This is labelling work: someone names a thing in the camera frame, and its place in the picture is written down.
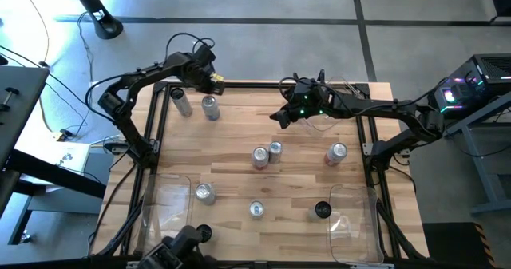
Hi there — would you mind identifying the black aluminium table frame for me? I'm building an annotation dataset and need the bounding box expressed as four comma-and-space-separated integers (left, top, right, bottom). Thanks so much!
88, 80, 429, 269

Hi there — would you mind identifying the dark grey side desk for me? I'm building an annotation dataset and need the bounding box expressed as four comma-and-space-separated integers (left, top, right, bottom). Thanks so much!
0, 65, 51, 170

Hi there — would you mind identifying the grey metal rack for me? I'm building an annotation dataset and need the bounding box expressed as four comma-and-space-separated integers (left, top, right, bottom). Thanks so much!
442, 93, 511, 216

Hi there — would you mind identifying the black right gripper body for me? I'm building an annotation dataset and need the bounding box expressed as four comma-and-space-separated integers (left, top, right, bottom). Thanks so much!
285, 77, 332, 118

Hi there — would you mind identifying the black desk leg frame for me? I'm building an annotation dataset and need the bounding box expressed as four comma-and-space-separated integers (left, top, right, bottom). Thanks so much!
0, 148, 108, 246

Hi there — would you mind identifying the black floor stand base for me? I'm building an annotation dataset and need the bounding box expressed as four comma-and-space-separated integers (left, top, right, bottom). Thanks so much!
65, 0, 124, 41

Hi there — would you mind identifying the black clamp knob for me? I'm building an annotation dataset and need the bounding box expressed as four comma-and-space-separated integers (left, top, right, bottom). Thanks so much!
0, 86, 20, 113

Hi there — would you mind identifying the white and blue soda can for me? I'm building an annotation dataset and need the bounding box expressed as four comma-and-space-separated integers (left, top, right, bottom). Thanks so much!
200, 94, 221, 121
194, 182, 217, 206

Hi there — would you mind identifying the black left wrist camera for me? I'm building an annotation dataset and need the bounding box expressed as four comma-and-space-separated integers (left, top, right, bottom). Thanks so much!
193, 43, 217, 65

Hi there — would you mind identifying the white cardboard box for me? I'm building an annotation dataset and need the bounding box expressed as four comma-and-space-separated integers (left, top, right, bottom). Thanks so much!
53, 140, 92, 171

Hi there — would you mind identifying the black desktop computer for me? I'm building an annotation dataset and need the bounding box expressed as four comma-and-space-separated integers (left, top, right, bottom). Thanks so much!
427, 53, 511, 121

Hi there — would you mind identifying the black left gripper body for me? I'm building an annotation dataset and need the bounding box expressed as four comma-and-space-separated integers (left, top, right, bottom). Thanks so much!
189, 61, 220, 95

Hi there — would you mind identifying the yellow black power plug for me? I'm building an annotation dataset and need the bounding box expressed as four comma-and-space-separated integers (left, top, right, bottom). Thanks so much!
51, 128, 75, 142

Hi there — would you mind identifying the silver metal bracket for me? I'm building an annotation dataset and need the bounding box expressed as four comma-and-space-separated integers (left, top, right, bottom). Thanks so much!
349, 263, 395, 269

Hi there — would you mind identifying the white and red soda can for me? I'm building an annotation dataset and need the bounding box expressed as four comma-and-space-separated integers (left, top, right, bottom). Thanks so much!
251, 146, 271, 171
323, 141, 349, 168

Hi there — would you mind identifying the black hazard-striped mat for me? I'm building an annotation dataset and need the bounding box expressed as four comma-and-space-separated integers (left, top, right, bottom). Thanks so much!
422, 220, 499, 269

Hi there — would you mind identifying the slim silver blue can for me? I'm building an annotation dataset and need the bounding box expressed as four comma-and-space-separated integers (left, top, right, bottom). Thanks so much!
267, 140, 284, 165
248, 200, 266, 220

